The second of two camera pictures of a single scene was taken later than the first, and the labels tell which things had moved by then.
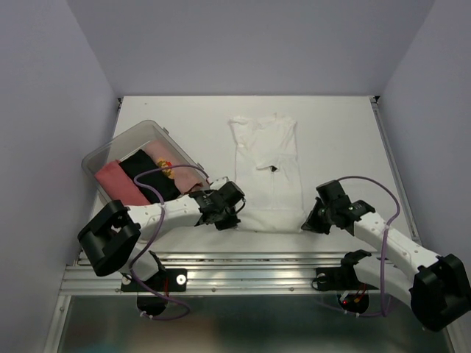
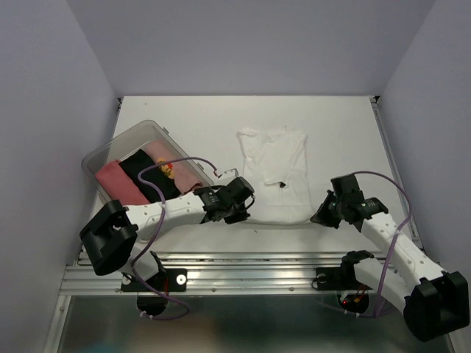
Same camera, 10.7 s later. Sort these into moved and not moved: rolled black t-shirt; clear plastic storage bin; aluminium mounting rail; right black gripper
Moved: right black gripper
Not moved: aluminium mounting rail; clear plastic storage bin; rolled black t-shirt
